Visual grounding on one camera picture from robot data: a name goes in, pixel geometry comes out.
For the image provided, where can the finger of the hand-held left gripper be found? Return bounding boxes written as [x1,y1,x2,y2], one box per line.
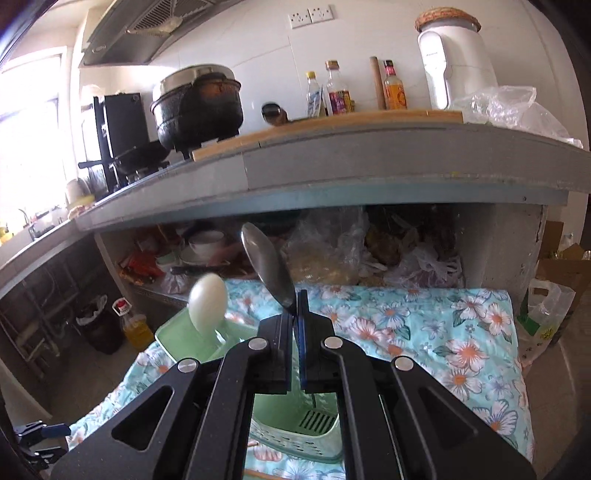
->
[15,422,73,442]

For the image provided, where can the floral turquoise blanket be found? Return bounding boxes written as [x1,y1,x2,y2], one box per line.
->
[69,277,536,480]

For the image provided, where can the orange sauce bottle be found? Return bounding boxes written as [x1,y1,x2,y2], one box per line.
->
[382,59,408,111]

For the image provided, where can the green perforated utensil holder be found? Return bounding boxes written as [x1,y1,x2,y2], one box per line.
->
[154,310,343,465]

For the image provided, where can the clear plastic bag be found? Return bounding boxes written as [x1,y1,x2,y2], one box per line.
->
[450,85,585,149]

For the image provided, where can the dark sauce bottle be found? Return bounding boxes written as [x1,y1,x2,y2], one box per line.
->
[325,60,356,116]

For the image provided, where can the white egg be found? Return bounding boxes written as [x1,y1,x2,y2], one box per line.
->
[188,273,228,343]

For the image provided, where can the red snack packets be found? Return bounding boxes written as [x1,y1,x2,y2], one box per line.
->
[119,250,165,283]

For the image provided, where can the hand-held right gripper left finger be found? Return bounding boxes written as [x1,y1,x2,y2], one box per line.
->
[50,315,296,480]

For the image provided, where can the wooden cutting board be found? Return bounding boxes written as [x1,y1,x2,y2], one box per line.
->
[191,109,464,162]

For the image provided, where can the clear bottle yellow cap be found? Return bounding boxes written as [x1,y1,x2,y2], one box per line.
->
[305,71,327,118]

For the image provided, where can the metal spoon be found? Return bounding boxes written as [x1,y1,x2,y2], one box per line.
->
[240,222,299,315]

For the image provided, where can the cardboard box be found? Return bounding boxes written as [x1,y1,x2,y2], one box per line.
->
[534,220,591,302]

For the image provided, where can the black wok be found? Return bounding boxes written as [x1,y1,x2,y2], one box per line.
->
[112,140,172,172]

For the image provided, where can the black cooking pot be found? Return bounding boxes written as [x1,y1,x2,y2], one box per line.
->
[151,76,245,151]

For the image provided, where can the crumpled clear plastic bags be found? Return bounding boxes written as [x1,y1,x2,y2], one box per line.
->
[287,208,371,285]

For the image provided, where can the white flowered bowl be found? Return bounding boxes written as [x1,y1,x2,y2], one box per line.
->
[188,230,227,259]

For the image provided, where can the stack of white plates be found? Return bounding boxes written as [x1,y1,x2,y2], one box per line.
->
[179,249,232,267]

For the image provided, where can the steel range hood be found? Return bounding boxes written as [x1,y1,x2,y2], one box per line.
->
[78,0,234,69]

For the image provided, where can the dark brown kitchen utensil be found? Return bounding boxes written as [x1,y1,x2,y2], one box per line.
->
[260,102,290,126]

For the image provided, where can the white kitchen appliance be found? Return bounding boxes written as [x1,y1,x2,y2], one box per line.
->
[418,21,500,112]

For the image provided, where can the metal pipe rack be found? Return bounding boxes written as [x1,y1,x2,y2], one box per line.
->
[0,262,71,371]

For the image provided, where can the cooking oil bottle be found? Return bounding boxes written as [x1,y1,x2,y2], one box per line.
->
[113,298,156,352]

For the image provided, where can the black bin with bag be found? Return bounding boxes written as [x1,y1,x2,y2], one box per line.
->
[75,295,126,356]

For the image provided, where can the black stove windshield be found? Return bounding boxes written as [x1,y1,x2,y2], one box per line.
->
[93,92,151,161]

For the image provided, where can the wooden rolling pin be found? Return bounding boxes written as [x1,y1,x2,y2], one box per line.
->
[369,56,387,112]

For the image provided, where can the white shopping bag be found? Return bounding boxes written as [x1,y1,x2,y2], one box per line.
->
[516,278,578,366]

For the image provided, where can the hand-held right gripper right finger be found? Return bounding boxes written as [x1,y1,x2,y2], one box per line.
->
[296,290,539,480]

